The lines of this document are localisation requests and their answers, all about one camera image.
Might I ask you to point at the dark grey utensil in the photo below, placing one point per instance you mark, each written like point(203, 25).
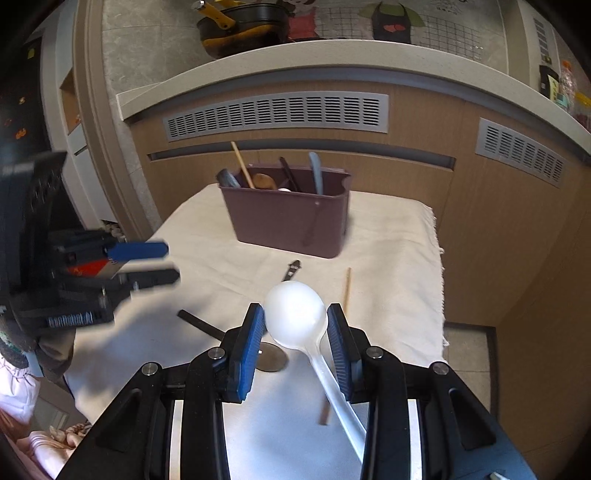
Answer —
point(228, 177)

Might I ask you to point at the black panel with stickers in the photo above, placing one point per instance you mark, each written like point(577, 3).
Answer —
point(18, 106)

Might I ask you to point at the brown plastic utensil holder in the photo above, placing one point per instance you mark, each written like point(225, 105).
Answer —
point(277, 221)

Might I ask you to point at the long grey vent grille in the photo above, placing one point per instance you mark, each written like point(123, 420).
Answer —
point(277, 115)

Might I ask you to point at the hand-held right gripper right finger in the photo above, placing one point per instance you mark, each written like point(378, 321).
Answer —
point(340, 355)

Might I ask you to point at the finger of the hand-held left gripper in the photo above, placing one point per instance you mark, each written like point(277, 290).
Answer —
point(138, 250)
point(152, 278)

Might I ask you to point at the black and yellow pan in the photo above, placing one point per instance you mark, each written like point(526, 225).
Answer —
point(240, 21)

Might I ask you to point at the white table cloth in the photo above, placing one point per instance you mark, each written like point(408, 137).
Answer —
point(392, 240)

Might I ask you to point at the clear bottle with orange cap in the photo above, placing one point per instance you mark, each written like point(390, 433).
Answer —
point(567, 85)

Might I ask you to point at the small black metal-tipped utensil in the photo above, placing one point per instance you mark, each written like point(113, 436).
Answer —
point(291, 271)

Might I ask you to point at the white shelf unit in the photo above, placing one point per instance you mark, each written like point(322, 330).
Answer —
point(64, 115)

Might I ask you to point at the short grey vent grille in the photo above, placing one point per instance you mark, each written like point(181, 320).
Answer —
point(521, 150)

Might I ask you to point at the white plastic ladle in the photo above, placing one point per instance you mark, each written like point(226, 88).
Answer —
point(295, 314)

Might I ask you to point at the black packet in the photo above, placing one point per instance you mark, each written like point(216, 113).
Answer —
point(548, 81)

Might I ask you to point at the wooden spoon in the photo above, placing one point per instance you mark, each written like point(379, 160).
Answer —
point(264, 181)

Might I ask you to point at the beige countertop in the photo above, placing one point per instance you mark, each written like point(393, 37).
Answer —
point(323, 60)

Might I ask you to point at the white vented panel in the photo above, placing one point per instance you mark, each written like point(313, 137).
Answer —
point(531, 27)

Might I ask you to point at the pink clothing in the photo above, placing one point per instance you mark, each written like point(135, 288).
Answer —
point(23, 415)

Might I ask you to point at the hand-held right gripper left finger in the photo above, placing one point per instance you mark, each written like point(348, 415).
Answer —
point(244, 353)

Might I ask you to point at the wooden counter cabinet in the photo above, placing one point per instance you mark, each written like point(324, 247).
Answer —
point(415, 157)

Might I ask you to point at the wooden chopstick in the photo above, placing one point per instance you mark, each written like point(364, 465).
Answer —
point(242, 164)
point(346, 288)

